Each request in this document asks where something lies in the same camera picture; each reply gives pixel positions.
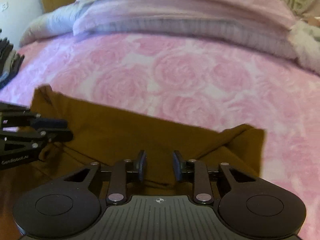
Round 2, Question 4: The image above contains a stack of folded clothes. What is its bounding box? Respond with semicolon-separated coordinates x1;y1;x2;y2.
0;37;24;90

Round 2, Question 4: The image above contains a brown long-sleeve shirt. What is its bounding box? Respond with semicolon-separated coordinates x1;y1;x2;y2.
0;84;266;205

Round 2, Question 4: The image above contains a pink floral bedspread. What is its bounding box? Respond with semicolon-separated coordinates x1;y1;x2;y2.
1;34;319;239

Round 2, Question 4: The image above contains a lilac folded duvet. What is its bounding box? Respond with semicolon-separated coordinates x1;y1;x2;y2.
20;0;319;73

